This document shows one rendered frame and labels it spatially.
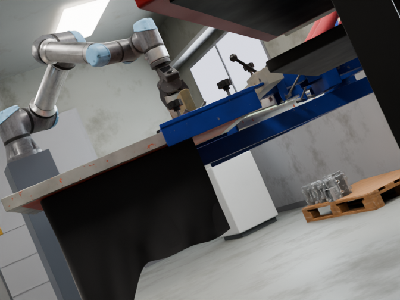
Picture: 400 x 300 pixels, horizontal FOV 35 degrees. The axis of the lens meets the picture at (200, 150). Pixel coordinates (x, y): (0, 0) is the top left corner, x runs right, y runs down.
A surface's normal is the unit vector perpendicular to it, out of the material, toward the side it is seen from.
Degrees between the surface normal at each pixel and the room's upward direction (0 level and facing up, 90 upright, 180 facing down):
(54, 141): 90
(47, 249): 90
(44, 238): 90
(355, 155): 90
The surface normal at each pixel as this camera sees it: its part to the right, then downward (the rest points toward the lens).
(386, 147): -0.84, 0.35
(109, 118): 0.35, -0.21
